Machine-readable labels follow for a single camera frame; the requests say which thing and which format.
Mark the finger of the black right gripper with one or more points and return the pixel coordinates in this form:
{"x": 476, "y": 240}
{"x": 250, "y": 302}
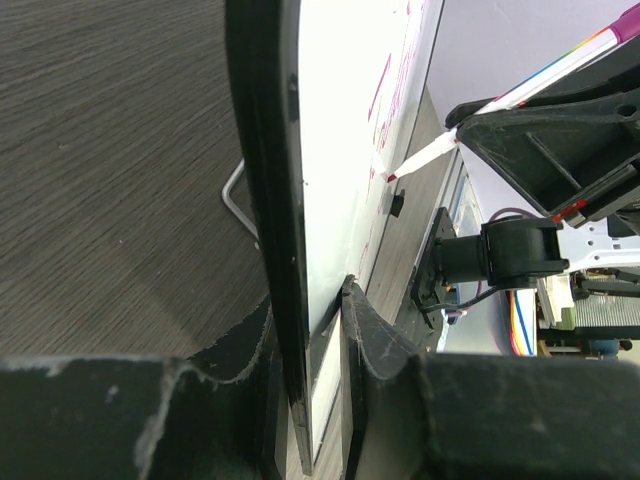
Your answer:
{"x": 572, "y": 152}

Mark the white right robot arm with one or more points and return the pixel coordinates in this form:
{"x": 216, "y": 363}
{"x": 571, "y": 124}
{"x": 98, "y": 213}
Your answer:
{"x": 509, "y": 253}

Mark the white marker purple cap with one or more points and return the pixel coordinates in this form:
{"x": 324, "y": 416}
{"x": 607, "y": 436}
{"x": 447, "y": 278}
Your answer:
{"x": 622, "y": 30}

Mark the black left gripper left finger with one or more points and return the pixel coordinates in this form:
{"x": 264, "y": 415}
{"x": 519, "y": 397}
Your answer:
{"x": 220, "y": 414}

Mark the white whiteboard black frame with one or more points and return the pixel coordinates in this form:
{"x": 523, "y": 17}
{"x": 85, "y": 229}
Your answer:
{"x": 326, "y": 97}

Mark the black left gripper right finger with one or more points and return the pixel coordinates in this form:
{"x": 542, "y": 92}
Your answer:
{"x": 411, "y": 414}

